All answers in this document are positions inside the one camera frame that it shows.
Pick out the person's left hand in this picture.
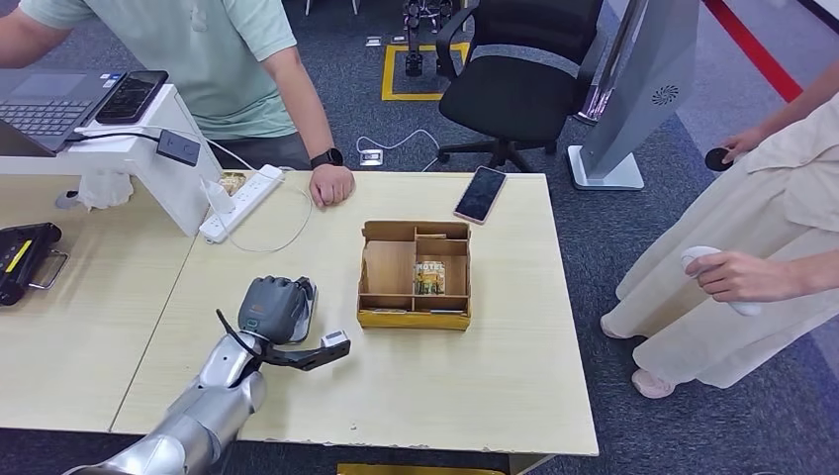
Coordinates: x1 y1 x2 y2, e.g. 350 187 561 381
696 250 807 304
308 163 356 210

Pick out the person's right hand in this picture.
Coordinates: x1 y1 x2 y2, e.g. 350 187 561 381
720 128 768 165

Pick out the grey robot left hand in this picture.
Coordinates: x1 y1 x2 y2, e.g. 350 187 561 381
236 275 315 346

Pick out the black round disc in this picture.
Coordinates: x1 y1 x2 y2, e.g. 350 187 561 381
704 146 735 173

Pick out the white handheld controller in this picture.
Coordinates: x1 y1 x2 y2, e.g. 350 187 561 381
680 245 764 318

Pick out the person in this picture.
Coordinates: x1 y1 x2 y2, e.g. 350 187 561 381
0 0 356 210
600 58 839 400

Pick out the hotel room key card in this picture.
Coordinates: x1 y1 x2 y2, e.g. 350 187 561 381
412 260 446 296

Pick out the white power strip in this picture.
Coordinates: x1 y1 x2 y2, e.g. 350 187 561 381
198 163 284 245

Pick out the brown cardboard organizer box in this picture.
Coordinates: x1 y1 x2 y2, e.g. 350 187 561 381
356 220 473 332

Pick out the white charger plug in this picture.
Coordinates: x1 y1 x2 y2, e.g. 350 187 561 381
199 178 235 217

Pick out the grey kiosk display stand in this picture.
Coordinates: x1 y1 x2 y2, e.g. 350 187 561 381
567 0 702 192

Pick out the yellow floor tape square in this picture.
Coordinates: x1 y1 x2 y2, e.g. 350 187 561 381
382 42 472 102

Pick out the beige shoe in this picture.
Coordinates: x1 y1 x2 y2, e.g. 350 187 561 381
600 313 634 340
630 366 678 400

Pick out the smartphone with pink case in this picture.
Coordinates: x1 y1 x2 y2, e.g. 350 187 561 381
453 165 508 227

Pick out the standing humanoid robot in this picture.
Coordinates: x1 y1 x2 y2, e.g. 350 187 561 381
403 0 460 78

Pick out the black adapter box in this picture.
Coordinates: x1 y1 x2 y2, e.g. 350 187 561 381
155 129 202 167

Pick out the black office chair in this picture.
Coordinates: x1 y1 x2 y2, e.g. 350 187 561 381
435 0 607 173

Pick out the white desk riser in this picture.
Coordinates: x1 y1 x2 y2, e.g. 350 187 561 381
0 83 228 238

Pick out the crumpled white plastic bag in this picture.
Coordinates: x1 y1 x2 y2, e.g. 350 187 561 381
77 168 136 211

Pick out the black smartphone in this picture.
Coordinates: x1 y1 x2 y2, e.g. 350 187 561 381
94 69 170 126

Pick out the black payment terminal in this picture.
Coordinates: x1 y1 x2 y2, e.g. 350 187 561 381
0 223 70 308

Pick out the dark grey laptop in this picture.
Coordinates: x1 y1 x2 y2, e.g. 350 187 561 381
0 67 126 158

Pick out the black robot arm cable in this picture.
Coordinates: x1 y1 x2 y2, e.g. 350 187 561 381
215 309 263 368

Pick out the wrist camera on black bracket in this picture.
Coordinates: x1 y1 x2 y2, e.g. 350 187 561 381
261 330 352 373

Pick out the white floor cable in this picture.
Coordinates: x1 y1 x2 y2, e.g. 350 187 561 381
355 128 443 173

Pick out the black adapter cable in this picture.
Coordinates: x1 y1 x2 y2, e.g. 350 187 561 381
65 131 162 145

